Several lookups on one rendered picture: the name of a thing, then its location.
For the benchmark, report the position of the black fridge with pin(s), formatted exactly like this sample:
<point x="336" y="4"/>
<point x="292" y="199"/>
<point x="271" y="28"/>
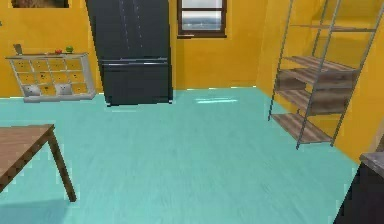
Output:
<point x="133" y="50"/>

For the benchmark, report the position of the dark framed window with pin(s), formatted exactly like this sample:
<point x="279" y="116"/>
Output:
<point x="202" y="16"/>

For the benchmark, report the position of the metal and wood shelf rack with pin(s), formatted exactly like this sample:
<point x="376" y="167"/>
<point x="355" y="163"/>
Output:
<point x="316" y="83"/>

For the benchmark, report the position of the green apple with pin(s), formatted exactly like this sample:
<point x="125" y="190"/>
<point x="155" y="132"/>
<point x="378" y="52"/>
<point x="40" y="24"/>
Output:
<point x="69" y="49"/>

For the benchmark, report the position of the white cube shelf unit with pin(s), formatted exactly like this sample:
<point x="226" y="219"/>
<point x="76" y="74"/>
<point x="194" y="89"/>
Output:
<point x="53" y="77"/>

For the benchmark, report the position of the red tomato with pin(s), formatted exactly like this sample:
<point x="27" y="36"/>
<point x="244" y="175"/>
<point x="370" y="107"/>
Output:
<point x="58" y="51"/>

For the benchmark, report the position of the brown wooden table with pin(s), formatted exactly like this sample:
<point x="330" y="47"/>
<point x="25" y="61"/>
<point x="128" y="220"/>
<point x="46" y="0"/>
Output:
<point x="20" y="146"/>

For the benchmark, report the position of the grey cup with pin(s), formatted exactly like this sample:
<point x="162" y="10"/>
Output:
<point x="18" y="49"/>

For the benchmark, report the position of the dark cupboard with grey worktop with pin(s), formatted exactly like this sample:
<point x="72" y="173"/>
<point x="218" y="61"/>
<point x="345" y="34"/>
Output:
<point x="366" y="196"/>

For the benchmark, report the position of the dark framed wall picture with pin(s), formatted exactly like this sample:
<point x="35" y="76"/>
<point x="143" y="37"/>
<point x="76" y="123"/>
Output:
<point x="39" y="3"/>

